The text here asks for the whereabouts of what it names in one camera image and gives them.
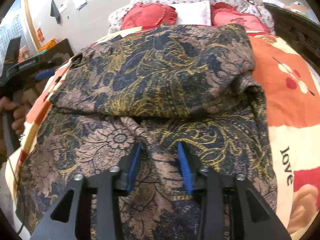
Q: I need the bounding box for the floral brown blue garment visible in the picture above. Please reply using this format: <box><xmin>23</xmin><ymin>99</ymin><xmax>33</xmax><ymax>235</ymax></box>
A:
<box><xmin>16</xmin><ymin>24</ymin><xmax>277</xmax><ymax>239</ymax></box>

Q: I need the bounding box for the person's left hand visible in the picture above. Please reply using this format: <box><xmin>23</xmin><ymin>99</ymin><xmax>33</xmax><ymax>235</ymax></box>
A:
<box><xmin>0</xmin><ymin>96</ymin><xmax>27</xmax><ymax>153</ymax></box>

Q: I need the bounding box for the dark wooden side table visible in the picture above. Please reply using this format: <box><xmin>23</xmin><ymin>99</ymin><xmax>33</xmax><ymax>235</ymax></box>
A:
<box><xmin>24</xmin><ymin>38</ymin><xmax>74</xmax><ymax>104</ymax></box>

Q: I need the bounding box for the dark hanging cloth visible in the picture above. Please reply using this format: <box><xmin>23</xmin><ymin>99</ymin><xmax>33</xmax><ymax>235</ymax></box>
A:
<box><xmin>50</xmin><ymin>0</ymin><xmax>61</xmax><ymax>24</ymax></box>

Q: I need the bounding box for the left red heart cushion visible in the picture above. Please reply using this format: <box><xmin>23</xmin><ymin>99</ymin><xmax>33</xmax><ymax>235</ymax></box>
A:
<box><xmin>120</xmin><ymin>3</ymin><xmax>177</xmax><ymax>30</ymax></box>

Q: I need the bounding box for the red heart cushion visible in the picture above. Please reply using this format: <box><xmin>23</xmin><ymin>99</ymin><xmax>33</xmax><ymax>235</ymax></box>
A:
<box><xmin>210</xmin><ymin>2</ymin><xmax>271</xmax><ymax>33</ymax></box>
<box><xmin>120</xmin><ymin>3</ymin><xmax>177</xmax><ymax>30</ymax></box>

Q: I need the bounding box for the orange red cream blanket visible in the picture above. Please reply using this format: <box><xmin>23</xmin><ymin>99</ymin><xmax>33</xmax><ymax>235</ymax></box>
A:
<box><xmin>4</xmin><ymin>26</ymin><xmax>320</xmax><ymax>238</ymax></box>

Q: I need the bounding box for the white small pillow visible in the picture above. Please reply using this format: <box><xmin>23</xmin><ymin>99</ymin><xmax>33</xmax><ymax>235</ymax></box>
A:
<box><xmin>172</xmin><ymin>1</ymin><xmax>212</xmax><ymax>26</ymax></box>

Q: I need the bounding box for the right red heart cushion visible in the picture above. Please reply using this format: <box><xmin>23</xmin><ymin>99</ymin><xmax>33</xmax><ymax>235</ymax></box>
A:
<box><xmin>210</xmin><ymin>2</ymin><xmax>271</xmax><ymax>33</ymax></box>

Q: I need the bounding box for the dark carved nightstand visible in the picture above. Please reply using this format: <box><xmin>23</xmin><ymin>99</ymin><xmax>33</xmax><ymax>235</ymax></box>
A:
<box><xmin>264</xmin><ymin>3</ymin><xmax>320</xmax><ymax>73</ymax></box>

